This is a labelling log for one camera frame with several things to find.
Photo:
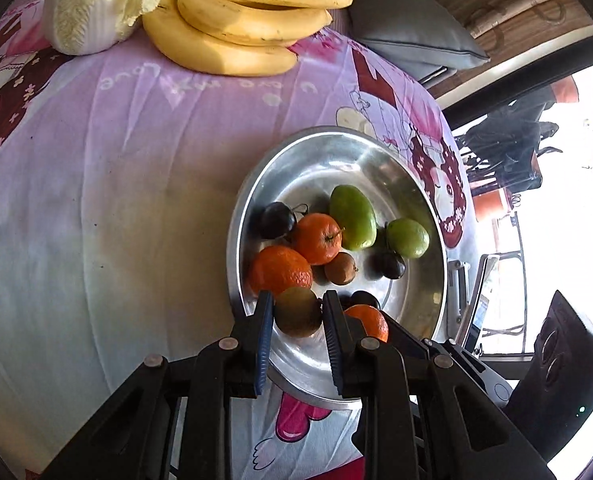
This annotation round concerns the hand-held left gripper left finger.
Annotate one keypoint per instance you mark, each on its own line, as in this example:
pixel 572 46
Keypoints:
pixel 265 340

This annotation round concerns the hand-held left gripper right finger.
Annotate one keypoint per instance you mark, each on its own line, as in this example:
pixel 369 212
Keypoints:
pixel 332 340

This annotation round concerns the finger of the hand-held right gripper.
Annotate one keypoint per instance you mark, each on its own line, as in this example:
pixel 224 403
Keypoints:
pixel 401 332

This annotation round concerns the orange tangerine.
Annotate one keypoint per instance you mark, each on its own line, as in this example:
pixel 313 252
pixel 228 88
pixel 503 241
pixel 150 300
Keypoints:
pixel 279 270
pixel 316 237
pixel 369 320

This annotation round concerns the brown kiwi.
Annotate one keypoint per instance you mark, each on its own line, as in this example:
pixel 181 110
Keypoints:
pixel 299 310
pixel 341 267

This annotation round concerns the dark purple plum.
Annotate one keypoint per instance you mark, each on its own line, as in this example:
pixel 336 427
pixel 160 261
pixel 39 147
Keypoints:
pixel 364 300
pixel 276 220
pixel 389 265

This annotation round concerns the green mango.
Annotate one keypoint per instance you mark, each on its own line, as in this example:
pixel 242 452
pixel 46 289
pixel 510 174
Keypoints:
pixel 354 217
pixel 407 237

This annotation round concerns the round metal bowl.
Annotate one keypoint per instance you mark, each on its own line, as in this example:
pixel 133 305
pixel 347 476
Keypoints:
pixel 326 170

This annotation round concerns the white phone stand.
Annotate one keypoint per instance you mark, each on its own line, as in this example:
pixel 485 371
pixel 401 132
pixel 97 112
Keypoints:
pixel 457 285

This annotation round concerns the red patterned clothing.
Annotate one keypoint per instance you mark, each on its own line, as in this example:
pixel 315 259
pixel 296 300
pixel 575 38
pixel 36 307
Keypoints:
pixel 346 470

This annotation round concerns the orange flower pot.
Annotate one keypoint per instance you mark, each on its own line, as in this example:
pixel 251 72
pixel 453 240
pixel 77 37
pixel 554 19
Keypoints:
pixel 565 91
pixel 491 205

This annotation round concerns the black stroller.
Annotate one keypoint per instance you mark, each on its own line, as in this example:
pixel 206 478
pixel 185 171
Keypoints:
pixel 511 150

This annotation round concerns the pink printed blanket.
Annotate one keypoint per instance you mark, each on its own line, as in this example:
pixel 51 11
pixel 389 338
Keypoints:
pixel 101 185

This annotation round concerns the yellow banana bunch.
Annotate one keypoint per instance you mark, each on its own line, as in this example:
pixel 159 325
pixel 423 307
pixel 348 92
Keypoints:
pixel 226 45

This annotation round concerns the grey leather cushion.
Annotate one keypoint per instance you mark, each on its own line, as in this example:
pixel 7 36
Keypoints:
pixel 411 35

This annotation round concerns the napa cabbage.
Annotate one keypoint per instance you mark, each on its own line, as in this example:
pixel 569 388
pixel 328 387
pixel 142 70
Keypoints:
pixel 91 15

